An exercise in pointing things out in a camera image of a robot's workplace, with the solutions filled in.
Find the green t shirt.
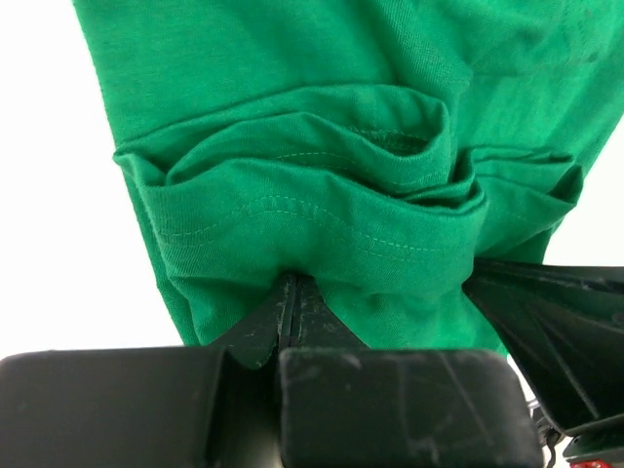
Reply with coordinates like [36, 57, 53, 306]
[74, 1, 623, 352]

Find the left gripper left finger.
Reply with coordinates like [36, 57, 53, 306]
[1, 275, 296, 467]

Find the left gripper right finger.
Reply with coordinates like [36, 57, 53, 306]
[278, 277, 541, 467]

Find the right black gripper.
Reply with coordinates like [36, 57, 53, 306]
[463, 258, 623, 467]

